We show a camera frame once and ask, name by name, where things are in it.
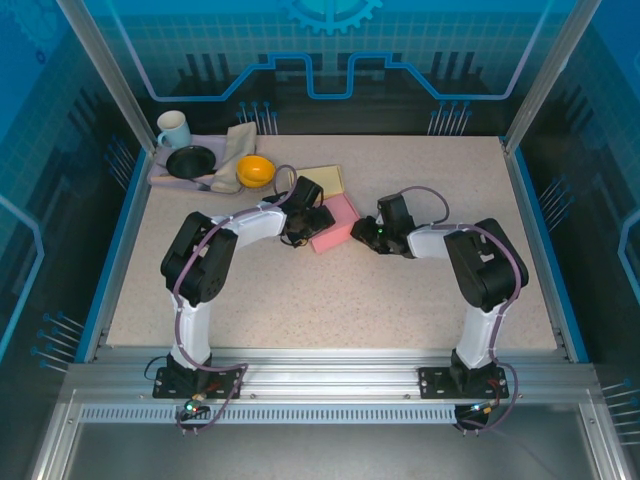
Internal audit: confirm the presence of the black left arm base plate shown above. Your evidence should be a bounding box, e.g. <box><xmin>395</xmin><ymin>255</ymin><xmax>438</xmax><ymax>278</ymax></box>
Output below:
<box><xmin>152</xmin><ymin>366</ymin><xmax>245</xmax><ymax>400</ymax></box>

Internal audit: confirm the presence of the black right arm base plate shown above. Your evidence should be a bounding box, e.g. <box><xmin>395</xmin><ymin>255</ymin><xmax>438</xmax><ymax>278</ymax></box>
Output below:
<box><xmin>417</xmin><ymin>366</ymin><xmax>510</xmax><ymax>400</ymax></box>

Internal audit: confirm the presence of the lilac tray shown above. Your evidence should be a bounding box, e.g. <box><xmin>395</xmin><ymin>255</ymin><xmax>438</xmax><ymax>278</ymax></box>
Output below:
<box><xmin>148</xmin><ymin>133</ymin><xmax>259</xmax><ymax>197</ymax></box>

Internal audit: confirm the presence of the yellow paper box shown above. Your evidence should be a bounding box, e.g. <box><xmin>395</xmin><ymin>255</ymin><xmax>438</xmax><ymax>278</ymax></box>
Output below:
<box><xmin>294</xmin><ymin>164</ymin><xmax>347</xmax><ymax>197</ymax></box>

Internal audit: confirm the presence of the small connector board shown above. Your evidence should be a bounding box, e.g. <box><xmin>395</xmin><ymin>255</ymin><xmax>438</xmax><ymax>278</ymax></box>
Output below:
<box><xmin>180</xmin><ymin>397</ymin><xmax>210</xmax><ymax>420</ymax></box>
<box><xmin>464</xmin><ymin>399</ymin><xmax>501</xmax><ymax>417</ymax></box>

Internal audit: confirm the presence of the aluminium mounting rail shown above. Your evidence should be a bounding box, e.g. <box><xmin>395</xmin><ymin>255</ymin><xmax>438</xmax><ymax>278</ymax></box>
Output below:
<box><xmin>64</xmin><ymin>347</ymin><xmax>599</xmax><ymax>401</ymax></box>

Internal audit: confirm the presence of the aluminium frame post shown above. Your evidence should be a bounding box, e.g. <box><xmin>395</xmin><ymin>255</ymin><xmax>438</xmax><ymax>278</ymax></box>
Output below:
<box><xmin>501</xmin><ymin>0</ymin><xmax>604</xmax><ymax>154</ymax></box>
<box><xmin>55</xmin><ymin>0</ymin><xmax>157</xmax><ymax>154</ymax></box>

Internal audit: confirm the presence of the light blue mug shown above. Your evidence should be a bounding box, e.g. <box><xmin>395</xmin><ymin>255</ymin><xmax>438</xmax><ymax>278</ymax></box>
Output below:
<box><xmin>156</xmin><ymin>110</ymin><xmax>193</xmax><ymax>150</ymax></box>

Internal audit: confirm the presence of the pink paper box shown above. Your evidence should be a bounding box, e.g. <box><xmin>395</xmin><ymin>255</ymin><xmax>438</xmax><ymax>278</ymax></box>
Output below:
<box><xmin>310</xmin><ymin>193</ymin><xmax>362</xmax><ymax>255</ymax></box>

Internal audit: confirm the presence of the yellow patterned bowl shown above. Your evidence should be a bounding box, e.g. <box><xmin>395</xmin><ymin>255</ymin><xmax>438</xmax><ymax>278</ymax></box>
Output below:
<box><xmin>235</xmin><ymin>155</ymin><xmax>278</xmax><ymax>192</ymax></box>

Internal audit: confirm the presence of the blue table side strip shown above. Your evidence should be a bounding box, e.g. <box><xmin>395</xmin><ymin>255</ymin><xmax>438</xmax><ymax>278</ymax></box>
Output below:
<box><xmin>509</xmin><ymin>148</ymin><xmax>592</xmax><ymax>364</ymax></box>
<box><xmin>74</xmin><ymin>147</ymin><xmax>151</xmax><ymax>364</ymax></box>

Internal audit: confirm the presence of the beige cloth napkin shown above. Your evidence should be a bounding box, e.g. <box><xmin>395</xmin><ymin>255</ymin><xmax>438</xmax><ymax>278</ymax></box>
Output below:
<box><xmin>209</xmin><ymin>123</ymin><xmax>259</xmax><ymax>195</ymax></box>

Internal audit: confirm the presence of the slotted grey cable duct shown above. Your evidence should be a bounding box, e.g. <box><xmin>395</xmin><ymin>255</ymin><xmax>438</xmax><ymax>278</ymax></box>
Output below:
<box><xmin>78</xmin><ymin>405</ymin><xmax>459</xmax><ymax>425</ymax></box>

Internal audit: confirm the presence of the black plate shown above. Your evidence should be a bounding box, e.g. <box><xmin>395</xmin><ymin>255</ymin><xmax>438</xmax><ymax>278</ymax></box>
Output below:
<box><xmin>165</xmin><ymin>144</ymin><xmax>218</xmax><ymax>180</ymax></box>

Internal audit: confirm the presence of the grey metal front panel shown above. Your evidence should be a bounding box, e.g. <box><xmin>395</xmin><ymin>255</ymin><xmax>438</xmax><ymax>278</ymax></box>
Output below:
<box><xmin>29</xmin><ymin>389</ymin><xmax>631</xmax><ymax>480</ymax></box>

